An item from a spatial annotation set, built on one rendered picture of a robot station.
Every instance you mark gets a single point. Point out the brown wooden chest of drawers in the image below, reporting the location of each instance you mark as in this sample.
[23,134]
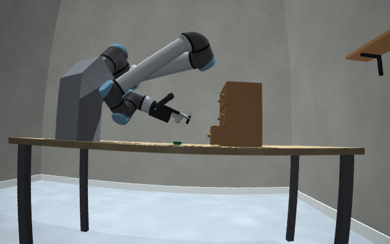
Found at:
[244,114]

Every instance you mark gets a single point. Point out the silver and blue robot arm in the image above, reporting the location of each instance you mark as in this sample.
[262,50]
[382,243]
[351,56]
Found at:
[169,60]

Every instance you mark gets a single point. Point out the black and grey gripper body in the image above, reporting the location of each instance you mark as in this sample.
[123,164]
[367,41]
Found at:
[164,113]

